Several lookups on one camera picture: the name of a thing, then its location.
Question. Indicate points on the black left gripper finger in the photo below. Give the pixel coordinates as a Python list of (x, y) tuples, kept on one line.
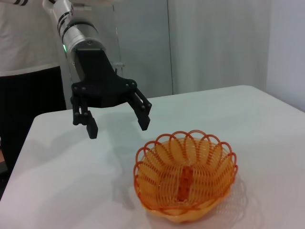
[(142, 114), (91, 127)]

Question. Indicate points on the orange woven plastic basket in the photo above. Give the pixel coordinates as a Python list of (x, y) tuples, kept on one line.
[(186, 176)]

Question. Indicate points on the person in white shirt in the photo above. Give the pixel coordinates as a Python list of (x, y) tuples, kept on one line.
[(26, 71)]

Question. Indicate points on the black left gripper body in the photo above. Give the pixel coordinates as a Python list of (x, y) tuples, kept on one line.
[(97, 78)]

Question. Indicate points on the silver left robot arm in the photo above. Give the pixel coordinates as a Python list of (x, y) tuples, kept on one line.
[(78, 31)]

